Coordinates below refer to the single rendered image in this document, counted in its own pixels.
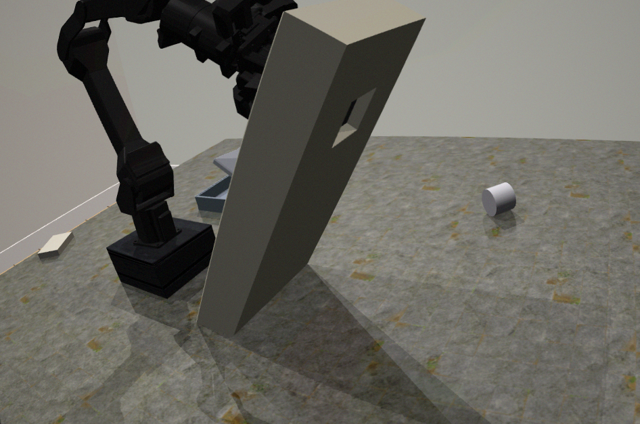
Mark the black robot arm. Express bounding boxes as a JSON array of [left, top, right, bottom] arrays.
[[57, 0, 212, 249]]

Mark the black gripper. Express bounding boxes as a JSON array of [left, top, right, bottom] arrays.
[[186, 0, 279, 119]]

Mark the light blue shallow tray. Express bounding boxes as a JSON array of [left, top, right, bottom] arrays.
[[195, 175, 231, 213]]

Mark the beige flat box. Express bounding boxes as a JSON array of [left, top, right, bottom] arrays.
[[38, 232, 74, 259]]

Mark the grey cylinder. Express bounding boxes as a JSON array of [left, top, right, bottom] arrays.
[[482, 182, 516, 216]]

